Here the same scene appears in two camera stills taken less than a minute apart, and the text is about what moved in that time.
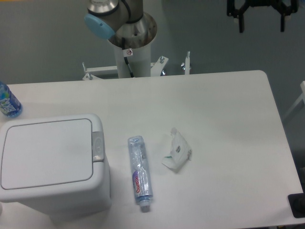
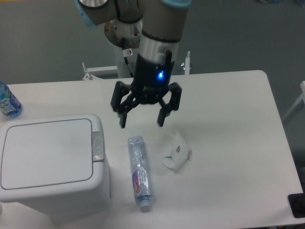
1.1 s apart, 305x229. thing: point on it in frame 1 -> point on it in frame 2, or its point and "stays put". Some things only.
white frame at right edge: [302, 97] stays put
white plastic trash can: [55, 165] stays put
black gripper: [282, 9] -> [150, 85]
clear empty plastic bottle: [142, 179] stays put
